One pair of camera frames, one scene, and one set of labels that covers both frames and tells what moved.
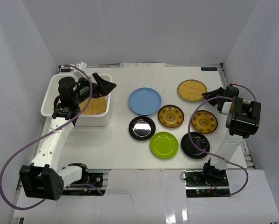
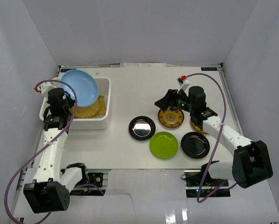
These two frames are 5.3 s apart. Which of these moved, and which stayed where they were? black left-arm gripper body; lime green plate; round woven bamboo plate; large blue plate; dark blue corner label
Moved: round woven bamboo plate; large blue plate; black left-arm gripper body
Stayed: dark blue corner label; lime green plate
